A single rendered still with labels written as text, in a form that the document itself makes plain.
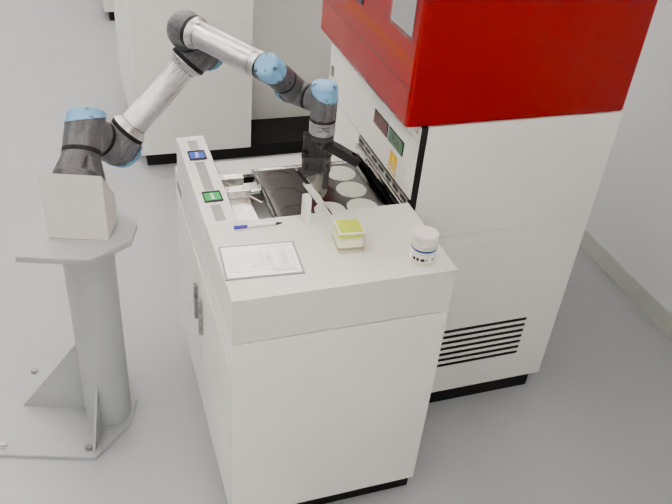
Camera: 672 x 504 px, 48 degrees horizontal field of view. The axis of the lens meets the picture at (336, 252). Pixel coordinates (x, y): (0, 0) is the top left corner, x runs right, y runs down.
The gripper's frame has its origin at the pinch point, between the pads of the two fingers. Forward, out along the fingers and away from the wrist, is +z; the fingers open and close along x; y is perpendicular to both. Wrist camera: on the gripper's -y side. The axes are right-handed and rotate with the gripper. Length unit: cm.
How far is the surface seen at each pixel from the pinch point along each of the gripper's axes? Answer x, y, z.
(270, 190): -16.0, 15.8, 8.9
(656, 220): -79, -160, 56
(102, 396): 4, 72, 82
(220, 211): 6.0, 30.7, 3.4
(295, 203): -8.7, 7.9, 9.1
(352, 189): -18.2, -11.2, 8.9
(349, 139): -53, -13, 8
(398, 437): 35, -26, 69
